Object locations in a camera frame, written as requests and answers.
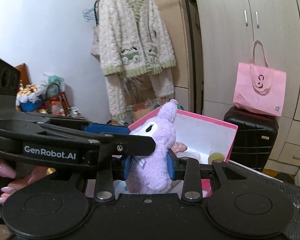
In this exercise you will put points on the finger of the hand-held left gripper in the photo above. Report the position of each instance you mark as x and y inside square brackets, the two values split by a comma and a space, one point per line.
[135, 145]
[107, 129]

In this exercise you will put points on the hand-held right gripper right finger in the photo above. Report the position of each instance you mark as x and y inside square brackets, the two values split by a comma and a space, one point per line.
[170, 165]

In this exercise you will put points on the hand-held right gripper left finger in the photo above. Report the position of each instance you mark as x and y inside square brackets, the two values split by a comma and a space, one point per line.
[127, 167]

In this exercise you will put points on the purple plush toy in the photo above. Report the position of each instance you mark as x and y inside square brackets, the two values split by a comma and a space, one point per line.
[152, 160]

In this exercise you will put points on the white plush ball toy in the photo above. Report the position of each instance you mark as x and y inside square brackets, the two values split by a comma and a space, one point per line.
[193, 155]

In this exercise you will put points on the pink cardboard box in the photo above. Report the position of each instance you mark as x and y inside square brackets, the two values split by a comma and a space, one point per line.
[205, 135]

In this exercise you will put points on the green powder puff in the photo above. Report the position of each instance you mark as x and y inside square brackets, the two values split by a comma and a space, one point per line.
[216, 158]

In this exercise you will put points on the person's left hand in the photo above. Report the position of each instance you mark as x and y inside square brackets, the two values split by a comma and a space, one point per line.
[7, 170]

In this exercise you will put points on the brown paper bag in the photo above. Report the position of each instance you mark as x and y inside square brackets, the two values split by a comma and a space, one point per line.
[140, 111]

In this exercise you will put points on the cream fluffy pants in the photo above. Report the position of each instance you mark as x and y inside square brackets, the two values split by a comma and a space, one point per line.
[115, 95]

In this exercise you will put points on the blue bucket of flowers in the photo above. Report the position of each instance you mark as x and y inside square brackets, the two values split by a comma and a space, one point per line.
[30, 102]

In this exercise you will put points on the red woven basket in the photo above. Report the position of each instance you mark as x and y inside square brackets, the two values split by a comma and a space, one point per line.
[57, 102]

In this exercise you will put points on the brown wooden furniture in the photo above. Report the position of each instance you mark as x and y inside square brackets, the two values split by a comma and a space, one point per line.
[23, 73]

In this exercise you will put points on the white green plastic bag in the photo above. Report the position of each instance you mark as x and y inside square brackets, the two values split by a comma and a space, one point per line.
[53, 80]

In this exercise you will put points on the canvas tote bag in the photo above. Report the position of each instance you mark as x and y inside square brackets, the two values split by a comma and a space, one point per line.
[95, 47]

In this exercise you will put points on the black suitcase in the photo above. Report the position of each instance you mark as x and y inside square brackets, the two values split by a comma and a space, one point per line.
[250, 140]

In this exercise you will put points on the cream fluffy cardigan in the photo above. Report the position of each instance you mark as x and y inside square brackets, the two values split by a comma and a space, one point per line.
[130, 37]

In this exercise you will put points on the black clothes rack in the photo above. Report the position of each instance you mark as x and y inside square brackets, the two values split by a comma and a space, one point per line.
[193, 55]

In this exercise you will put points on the pink tote bag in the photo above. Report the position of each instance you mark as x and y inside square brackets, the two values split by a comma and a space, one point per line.
[260, 95]

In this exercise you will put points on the tall beige cabinet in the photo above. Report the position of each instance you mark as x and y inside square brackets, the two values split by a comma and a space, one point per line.
[180, 37]

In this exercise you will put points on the light wood three-door wardrobe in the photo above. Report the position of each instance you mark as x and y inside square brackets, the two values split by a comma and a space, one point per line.
[227, 30]

